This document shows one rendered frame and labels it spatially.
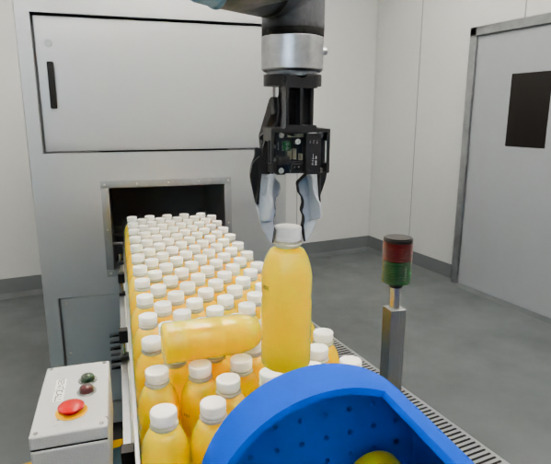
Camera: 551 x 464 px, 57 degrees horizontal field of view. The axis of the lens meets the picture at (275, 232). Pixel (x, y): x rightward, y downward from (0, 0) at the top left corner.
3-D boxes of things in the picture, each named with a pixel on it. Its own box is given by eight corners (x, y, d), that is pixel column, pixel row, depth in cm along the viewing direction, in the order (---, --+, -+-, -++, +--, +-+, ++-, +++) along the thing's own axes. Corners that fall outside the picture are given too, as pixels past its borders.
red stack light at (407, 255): (391, 264, 106) (392, 246, 106) (376, 256, 112) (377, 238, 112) (418, 261, 108) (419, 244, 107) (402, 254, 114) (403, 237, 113)
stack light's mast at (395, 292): (388, 314, 109) (392, 241, 105) (374, 304, 115) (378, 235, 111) (414, 310, 111) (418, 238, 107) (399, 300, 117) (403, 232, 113)
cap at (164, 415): (172, 429, 72) (172, 418, 71) (145, 427, 72) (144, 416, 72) (180, 413, 75) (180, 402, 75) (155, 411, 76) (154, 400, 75)
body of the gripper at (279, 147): (268, 179, 60) (268, 72, 57) (258, 171, 68) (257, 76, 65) (331, 179, 61) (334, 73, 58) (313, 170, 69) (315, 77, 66)
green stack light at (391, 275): (390, 286, 108) (391, 264, 106) (375, 278, 113) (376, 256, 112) (417, 284, 109) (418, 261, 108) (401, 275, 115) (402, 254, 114)
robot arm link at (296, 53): (257, 40, 64) (319, 42, 66) (257, 78, 65) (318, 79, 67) (267, 32, 57) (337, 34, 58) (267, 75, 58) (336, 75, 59)
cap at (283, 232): (291, 234, 72) (291, 221, 71) (307, 239, 69) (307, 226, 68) (267, 237, 70) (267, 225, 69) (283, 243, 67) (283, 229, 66)
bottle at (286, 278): (291, 348, 78) (292, 229, 74) (320, 366, 72) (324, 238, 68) (251, 359, 74) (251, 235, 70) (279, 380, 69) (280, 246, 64)
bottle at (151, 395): (140, 491, 85) (133, 390, 81) (143, 463, 92) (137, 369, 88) (183, 486, 87) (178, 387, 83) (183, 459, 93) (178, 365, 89)
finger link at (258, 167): (246, 203, 66) (257, 134, 64) (244, 201, 67) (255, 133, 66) (281, 207, 67) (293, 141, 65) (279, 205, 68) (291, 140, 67)
